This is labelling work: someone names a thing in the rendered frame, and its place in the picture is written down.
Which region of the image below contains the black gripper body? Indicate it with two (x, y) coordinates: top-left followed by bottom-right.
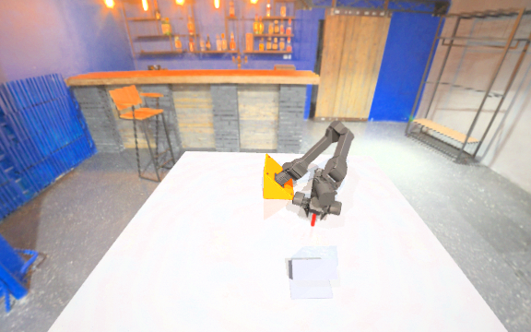
(292, 189), (342, 216)

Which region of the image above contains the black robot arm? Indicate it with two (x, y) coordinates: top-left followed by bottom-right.
(275, 121), (355, 216)

